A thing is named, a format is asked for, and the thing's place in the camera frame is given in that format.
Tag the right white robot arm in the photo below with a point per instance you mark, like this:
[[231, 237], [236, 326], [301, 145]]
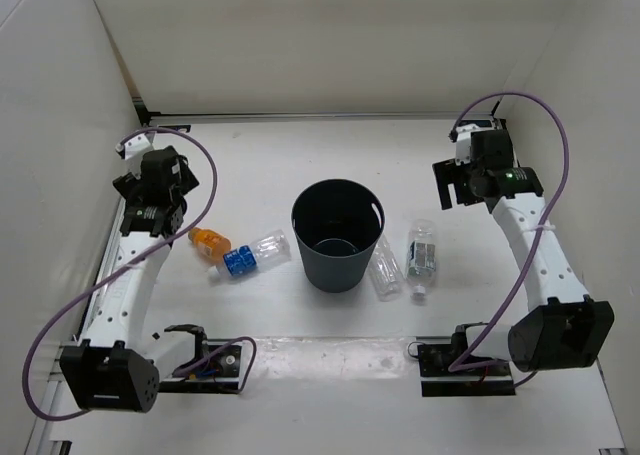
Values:
[[564, 328]]

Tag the orange juice bottle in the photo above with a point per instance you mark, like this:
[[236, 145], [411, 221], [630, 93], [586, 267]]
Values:
[[209, 244]]

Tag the green label clear bottle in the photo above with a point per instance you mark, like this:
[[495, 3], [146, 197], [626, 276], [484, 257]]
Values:
[[421, 264]]

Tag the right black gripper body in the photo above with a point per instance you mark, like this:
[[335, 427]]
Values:
[[474, 171]]

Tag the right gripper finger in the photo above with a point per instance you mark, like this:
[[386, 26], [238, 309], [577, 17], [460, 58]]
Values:
[[448, 172], [453, 192]]

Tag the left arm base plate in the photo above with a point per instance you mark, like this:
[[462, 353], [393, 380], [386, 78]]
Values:
[[225, 373]]

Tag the crushed clear plastic bottle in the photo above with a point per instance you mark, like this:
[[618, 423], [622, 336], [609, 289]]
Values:
[[384, 271]]

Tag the dark grey plastic bin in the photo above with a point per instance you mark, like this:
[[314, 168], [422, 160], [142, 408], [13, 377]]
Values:
[[337, 224]]

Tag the blue label clear bottle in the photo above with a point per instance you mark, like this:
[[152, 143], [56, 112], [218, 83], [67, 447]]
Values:
[[259, 256]]

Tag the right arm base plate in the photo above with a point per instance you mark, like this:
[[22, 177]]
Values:
[[434, 358]]

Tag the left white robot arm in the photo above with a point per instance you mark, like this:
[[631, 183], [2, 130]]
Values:
[[114, 367]]

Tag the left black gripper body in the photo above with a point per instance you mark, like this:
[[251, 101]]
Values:
[[130, 187]]

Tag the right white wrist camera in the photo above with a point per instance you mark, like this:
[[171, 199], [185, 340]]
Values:
[[474, 144]]

